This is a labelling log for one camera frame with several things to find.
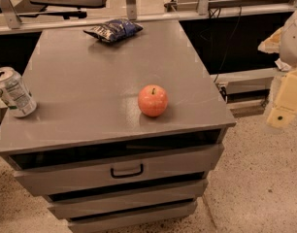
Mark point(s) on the red apple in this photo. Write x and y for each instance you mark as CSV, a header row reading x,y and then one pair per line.
x,y
152,100

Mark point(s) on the green white 7up can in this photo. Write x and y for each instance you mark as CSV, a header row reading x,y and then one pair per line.
x,y
15,94

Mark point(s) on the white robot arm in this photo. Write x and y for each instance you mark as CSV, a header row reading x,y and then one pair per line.
x,y
284,42

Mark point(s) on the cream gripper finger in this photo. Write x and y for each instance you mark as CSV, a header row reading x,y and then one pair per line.
x,y
284,108
272,43

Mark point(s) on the grey drawer cabinet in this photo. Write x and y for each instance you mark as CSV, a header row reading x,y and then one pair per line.
x,y
88,121

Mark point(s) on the blue chip bag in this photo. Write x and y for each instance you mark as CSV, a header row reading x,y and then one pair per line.
x,y
114,30

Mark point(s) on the black drawer handle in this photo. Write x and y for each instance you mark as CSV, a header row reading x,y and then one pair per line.
x,y
127,172

